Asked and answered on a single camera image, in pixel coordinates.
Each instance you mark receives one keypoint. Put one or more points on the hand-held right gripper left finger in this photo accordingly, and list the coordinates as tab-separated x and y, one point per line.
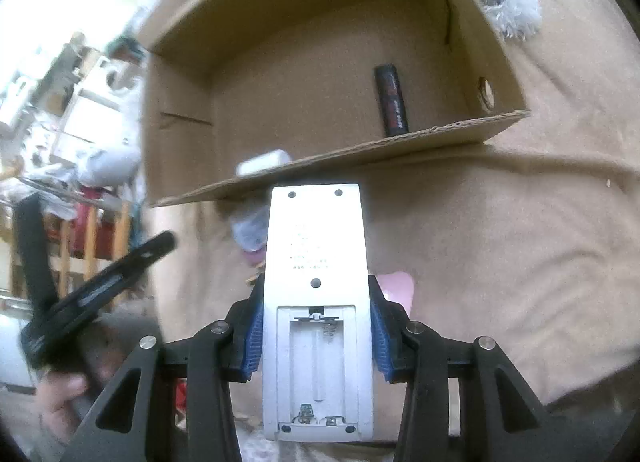
252	342

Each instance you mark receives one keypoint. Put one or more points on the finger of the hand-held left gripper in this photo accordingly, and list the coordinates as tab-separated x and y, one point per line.
115	277
32	252

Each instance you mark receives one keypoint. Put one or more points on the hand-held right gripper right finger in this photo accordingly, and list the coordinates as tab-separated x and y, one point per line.
380	342

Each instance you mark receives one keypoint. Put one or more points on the pink pig-shaped toy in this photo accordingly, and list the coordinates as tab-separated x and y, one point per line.
400	287

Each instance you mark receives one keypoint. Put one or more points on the white remote control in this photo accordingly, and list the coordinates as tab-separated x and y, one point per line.
315	242

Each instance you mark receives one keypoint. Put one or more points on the white charger plug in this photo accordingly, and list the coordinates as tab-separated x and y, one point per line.
262	162

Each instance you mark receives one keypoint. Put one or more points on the brown cardboard box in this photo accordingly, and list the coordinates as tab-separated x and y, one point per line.
320	66

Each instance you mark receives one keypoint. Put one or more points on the person's left hand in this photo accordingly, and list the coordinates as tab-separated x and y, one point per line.
57	397

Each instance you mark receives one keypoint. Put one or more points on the red cloth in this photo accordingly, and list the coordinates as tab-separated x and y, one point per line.
105	237

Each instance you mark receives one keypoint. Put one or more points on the translucent plastic wrapper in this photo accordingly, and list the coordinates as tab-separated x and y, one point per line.
250	232

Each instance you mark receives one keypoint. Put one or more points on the white plastic bag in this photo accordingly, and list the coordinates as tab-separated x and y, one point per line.
107	166

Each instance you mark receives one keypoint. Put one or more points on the beige blanket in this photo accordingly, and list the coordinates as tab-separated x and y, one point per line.
500	242

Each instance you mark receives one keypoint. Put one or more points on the cluttered shelf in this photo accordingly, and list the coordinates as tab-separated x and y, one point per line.
75	91

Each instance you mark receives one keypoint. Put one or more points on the black tube with red label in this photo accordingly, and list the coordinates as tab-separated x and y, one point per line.
392	101

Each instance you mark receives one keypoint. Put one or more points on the wooden rail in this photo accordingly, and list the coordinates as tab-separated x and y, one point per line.
90	237

